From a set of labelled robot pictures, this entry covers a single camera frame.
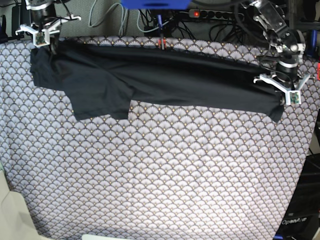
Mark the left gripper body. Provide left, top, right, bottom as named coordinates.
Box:
left=275, top=58, right=300, bottom=88

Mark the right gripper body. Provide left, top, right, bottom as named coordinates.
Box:
left=30, top=6, right=59, bottom=30

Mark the black T-shirt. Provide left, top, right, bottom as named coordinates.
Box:
left=30, top=40, right=284, bottom=122

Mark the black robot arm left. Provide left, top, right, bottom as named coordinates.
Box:
left=234, top=0, right=311, bottom=106

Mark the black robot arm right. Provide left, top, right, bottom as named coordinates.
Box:
left=15, top=0, right=82, bottom=53

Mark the red clamp at right edge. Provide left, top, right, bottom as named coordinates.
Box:
left=317, top=62, right=320, bottom=80

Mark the black device on floor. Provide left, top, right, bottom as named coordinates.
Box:
left=11, top=0, right=31, bottom=40

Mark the red and blue clamp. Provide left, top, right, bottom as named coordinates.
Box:
left=157, top=14, right=166, bottom=50

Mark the black OpenArm box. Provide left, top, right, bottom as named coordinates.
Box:
left=273, top=154, right=320, bottom=240

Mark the fan-patterned grey tablecloth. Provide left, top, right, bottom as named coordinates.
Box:
left=0, top=41, right=320, bottom=240

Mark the beige cardboard box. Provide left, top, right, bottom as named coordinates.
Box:
left=0, top=166, right=40, bottom=240

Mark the white object at bottom edge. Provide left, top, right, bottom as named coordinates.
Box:
left=81, top=234, right=106, bottom=240

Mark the blue plastic mount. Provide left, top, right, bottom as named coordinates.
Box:
left=121, top=0, right=191, bottom=10

